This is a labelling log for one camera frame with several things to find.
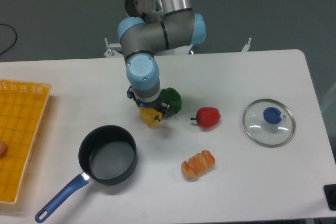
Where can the red toy bell pepper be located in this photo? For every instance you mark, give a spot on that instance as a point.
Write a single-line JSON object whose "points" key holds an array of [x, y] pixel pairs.
{"points": [[207, 117]]}

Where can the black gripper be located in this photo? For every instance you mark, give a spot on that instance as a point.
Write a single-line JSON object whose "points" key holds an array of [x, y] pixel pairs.
{"points": [[153, 102]]}

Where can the green toy bell pepper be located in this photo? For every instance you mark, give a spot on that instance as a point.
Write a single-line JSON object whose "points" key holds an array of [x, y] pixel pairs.
{"points": [[171, 96]]}

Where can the round peach object in basket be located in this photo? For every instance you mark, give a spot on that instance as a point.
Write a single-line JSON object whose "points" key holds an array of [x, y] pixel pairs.
{"points": [[3, 148]]}

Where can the yellow toy bell pepper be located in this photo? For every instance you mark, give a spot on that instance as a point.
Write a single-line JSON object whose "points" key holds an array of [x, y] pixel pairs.
{"points": [[150, 116]]}

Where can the black device at table edge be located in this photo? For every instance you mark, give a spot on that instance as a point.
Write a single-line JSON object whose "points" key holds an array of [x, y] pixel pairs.
{"points": [[330, 194]]}

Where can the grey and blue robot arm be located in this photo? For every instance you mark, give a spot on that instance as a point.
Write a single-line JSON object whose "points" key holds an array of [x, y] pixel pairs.
{"points": [[140, 39]]}

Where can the glass lid with blue knob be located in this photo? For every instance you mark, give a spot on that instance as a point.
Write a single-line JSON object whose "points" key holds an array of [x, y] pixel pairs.
{"points": [[268, 123]]}

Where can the dark saucepan with blue handle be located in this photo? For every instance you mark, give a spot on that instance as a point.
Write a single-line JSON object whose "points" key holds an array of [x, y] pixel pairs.
{"points": [[107, 155]]}

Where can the toy salmon sushi piece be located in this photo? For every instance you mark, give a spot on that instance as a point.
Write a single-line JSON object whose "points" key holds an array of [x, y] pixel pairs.
{"points": [[198, 164]]}

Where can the yellow woven plastic basket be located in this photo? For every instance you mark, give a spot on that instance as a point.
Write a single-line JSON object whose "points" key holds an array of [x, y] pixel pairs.
{"points": [[22, 107]]}

